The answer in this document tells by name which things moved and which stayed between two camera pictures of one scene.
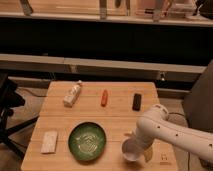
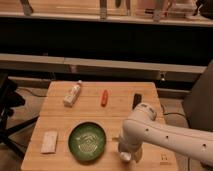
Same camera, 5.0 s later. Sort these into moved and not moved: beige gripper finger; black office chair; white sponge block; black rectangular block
Moved: beige gripper finger
Not moved: white sponge block; black rectangular block; black office chair
